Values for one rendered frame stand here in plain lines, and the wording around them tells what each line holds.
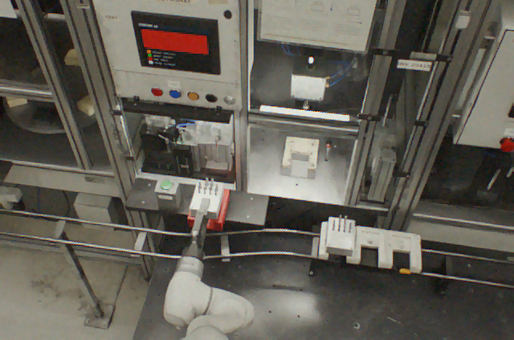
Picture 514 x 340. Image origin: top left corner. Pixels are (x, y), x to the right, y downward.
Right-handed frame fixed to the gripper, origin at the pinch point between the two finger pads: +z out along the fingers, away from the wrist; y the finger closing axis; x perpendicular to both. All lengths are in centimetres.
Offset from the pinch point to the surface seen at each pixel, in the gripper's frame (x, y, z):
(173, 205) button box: 14.1, -8.8, 5.5
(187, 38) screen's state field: 4, 63, 18
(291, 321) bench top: -35, -35, -21
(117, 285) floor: 56, -104, 11
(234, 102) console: -8.5, 37.2, 18.9
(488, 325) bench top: -107, -36, -11
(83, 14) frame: 36, 65, 21
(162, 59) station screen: 13, 54, 17
